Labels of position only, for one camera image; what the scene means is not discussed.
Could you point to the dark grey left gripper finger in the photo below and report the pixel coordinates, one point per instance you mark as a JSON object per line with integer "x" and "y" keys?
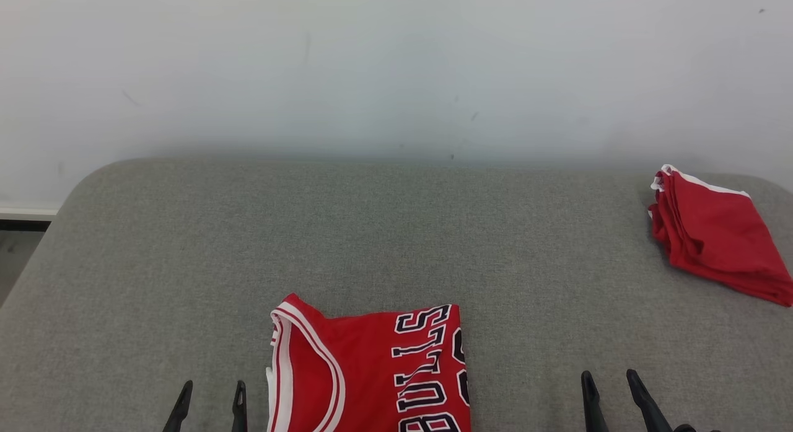
{"x": 179, "y": 416}
{"x": 240, "y": 413}

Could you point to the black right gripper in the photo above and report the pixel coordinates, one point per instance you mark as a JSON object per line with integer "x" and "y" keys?
{"x": 685, "y": 429}

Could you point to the red basketball jersey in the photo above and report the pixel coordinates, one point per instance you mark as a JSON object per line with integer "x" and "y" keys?
{"x": 365, "y": 370}

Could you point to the red shorts white trim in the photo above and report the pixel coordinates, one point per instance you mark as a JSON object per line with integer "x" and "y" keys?
{"x": 718, "y": 233}

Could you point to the grey fabric sofa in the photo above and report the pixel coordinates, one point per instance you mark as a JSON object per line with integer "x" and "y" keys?
{"x": 372, "y": 233}

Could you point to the grey metal wall bracket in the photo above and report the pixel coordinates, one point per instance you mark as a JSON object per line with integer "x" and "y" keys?
{"x": 25, "y": 214}

